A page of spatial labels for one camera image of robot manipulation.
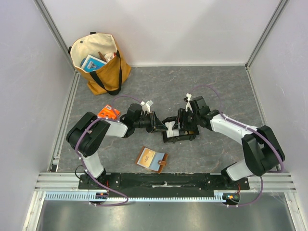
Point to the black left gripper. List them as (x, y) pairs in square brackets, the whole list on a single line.
[(155, 124)]

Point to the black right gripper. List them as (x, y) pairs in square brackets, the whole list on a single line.
[(182, 119)]

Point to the black card box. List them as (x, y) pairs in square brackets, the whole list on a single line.
[(183, 133)]

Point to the tan leather card holder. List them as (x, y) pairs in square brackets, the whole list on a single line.
[(158, 163)]

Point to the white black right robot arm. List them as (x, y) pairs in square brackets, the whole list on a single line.
[(262, 151)]

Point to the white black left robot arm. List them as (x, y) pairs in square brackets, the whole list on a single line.
[(88, 133)]

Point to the stack of white cards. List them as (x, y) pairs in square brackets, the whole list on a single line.
[(170, 131)]

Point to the orange product box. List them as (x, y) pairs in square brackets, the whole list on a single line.
[(109, 112)]

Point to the mustard yellow tote bag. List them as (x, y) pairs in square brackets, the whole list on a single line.
[(110, 77)]

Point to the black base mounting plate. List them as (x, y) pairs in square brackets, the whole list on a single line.
[(207, 181)]

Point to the white item in bag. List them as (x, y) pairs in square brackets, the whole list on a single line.
[(109, 56)]

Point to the blue book in bag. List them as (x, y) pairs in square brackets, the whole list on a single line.
[(91, 63)]

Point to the brown item in bag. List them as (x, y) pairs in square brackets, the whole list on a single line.
[(101, 56)]

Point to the aluminium frame rail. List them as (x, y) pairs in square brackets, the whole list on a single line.
[(56, 151)]

